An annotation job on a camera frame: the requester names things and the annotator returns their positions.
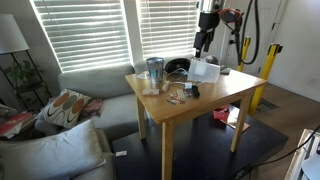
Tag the light grey pillow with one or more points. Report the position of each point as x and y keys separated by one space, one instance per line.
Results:
x=54 y=157

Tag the yellow bollard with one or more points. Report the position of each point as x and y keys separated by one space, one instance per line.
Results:
x=245 y=46
x=273 y=51

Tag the patterned circle cushion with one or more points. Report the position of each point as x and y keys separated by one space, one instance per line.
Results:
x=65 y=109

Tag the black metal shelf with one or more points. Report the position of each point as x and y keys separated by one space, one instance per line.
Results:
x=25 y=80

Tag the grey sofa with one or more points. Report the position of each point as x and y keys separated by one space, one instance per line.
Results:
x=112 y=109

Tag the yellow bollard left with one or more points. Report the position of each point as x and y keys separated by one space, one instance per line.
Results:
x=245 y=46

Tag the dark blue rug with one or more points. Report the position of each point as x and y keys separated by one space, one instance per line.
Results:
x=201 y=151

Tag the white small box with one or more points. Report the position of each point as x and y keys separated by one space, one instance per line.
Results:
x=148 y=91

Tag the wooden table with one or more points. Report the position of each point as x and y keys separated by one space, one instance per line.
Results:
x=236 y=86

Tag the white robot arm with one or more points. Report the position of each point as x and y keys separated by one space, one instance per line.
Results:
x=212 y=13

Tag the red patterned box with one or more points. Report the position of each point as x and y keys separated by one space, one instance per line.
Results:
x=221 y=113

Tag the frosted translucent plastic cup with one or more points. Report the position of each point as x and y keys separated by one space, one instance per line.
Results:
x=203 y=72

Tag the small black object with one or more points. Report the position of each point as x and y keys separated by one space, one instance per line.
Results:
x=195 y=91

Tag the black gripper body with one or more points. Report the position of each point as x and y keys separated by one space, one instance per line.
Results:
x=202 y=41

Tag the yellow bollard right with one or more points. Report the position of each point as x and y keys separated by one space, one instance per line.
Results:
x=273 y=51

